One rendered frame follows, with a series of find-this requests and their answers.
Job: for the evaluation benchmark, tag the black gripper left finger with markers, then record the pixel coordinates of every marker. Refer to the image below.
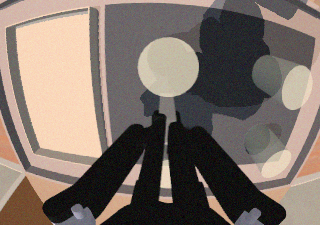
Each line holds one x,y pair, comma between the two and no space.
83,202

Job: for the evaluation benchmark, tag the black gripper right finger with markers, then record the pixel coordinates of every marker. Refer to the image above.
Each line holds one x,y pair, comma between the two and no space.
239,198

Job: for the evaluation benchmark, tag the grey cylinder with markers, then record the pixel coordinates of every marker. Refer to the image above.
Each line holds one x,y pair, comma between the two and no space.
168,67
287,82
165,179
269,154

